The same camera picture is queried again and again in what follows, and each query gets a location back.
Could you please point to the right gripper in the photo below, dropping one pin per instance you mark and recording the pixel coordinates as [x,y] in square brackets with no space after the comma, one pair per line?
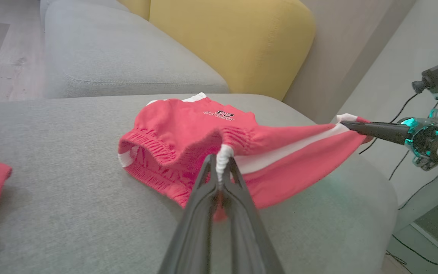
[428,140]

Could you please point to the wide yellow sofa back cushion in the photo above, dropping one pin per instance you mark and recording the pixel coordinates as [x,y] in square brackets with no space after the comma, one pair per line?
[238,42]

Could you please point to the red shorts with white stripes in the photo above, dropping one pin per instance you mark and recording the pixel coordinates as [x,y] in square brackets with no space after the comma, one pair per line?
[188,129]

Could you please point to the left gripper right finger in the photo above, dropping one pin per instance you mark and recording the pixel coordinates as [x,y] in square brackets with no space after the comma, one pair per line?
[247,236]

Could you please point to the narrow yellow sofa back cushion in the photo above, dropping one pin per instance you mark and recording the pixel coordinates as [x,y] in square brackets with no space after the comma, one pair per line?
[137,5]

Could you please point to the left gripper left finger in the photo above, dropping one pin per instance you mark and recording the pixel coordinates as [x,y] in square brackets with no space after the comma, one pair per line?
[198,228]

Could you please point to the large grey sofa seat cushion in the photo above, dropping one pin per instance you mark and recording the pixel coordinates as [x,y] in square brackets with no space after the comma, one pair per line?
[70,182]

